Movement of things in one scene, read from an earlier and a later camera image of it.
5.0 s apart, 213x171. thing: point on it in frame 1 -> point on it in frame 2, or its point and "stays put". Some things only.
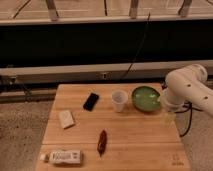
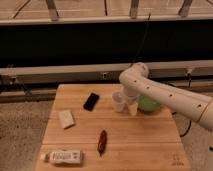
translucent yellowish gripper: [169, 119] -> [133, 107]
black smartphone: [90, 102] stays put
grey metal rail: [149, 72] stays put
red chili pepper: [101, 146] stays put
